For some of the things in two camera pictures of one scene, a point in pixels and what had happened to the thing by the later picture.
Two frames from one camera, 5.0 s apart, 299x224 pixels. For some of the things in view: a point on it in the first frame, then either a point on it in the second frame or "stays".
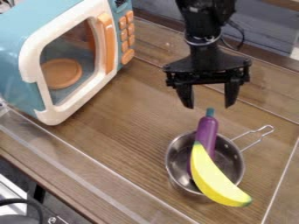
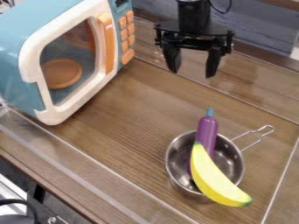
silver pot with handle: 228,158 stays
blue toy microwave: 61,49 stays
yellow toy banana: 212,182 stays
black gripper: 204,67 -> 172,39
